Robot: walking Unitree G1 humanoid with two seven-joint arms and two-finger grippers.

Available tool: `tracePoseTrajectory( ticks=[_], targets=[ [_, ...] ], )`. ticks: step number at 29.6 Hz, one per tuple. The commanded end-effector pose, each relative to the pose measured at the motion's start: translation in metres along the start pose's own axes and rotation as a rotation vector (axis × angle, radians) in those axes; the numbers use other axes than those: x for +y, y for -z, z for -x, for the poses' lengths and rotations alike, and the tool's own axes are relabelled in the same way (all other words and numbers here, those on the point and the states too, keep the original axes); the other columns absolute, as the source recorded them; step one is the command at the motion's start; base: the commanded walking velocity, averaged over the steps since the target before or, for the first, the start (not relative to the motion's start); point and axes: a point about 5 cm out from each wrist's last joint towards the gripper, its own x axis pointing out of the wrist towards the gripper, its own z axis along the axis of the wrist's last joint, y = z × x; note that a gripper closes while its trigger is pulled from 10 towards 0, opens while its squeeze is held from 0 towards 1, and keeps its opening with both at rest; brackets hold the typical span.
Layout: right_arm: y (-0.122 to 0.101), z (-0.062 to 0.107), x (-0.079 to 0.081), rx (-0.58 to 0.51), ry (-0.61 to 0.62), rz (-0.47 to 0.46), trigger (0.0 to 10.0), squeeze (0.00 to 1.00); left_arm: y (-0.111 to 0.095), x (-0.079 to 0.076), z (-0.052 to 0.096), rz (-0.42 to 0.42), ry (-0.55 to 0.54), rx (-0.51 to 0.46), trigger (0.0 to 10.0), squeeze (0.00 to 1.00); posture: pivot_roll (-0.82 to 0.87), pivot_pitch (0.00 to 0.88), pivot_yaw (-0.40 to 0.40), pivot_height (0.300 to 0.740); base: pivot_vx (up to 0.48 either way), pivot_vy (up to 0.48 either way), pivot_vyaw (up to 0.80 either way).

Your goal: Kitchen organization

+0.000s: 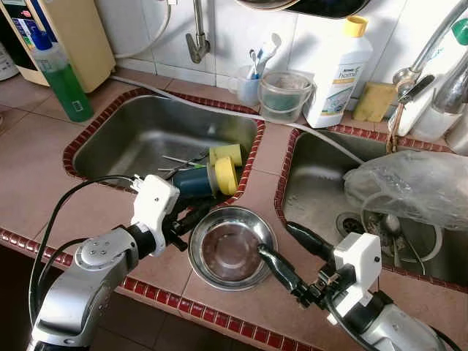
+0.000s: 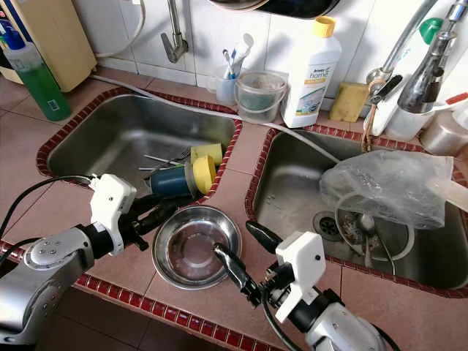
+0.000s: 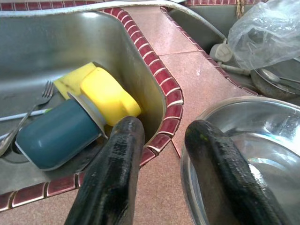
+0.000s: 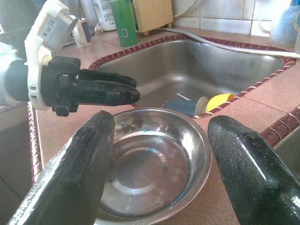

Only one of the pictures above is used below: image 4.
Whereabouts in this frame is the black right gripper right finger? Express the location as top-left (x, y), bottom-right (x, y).
top-left (207, 115), bottom-right (300, 225)

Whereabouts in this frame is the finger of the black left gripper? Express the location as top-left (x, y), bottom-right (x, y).
top-left (78, 69), bottom-right (137, 89)
top-left (76, 81), bottom-right (141, 106)

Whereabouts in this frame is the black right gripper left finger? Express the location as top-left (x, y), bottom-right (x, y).
top-left (7, 110), bottom-right (115, 225)

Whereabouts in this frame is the blue rabbit mug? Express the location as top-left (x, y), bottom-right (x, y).
top-left (161, 93), bottom-right (209, 117)

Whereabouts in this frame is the yellow plastic bowl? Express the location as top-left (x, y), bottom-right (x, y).
top-left (205, 93), bottom-right (235, 113)

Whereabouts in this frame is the steel sink basin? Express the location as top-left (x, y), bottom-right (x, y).
top-left (274, 131), bottom-right (300, 179)
top-left (88, 35), bottom-right (297, 119)

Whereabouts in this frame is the white printed mug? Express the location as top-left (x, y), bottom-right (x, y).
top-left (71, 18), bottom-right (93, 47)

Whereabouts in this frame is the green dish soap bottle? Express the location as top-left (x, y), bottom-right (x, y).
top-left (110, 0), bottom-right (139, 49)

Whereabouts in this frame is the large white plastic jar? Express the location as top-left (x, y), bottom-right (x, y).
top-left (92, 0), bottom-right (117, 31)

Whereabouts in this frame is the beige water ionizer appliance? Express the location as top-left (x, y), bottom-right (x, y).
top-left (132, 0), bottom-right (174, 36)

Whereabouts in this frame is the round steel bowl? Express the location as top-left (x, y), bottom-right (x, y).
top-left (97, 107), bottom-right (213, 222)

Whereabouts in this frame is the thin white tube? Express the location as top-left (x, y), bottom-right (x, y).
top-left (172, 0), bottom-right (200, 18)

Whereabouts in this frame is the clear plastic toothbrush cup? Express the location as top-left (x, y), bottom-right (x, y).
top-left (257, 7), bottom-right (297, 47)

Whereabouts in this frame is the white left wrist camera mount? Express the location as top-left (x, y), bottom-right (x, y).
top-left (24, 0), bottom-right (79, 111)

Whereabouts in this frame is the grey drain hose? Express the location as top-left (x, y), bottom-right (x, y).
top-left (156, 27), bottom-right (300, 59)

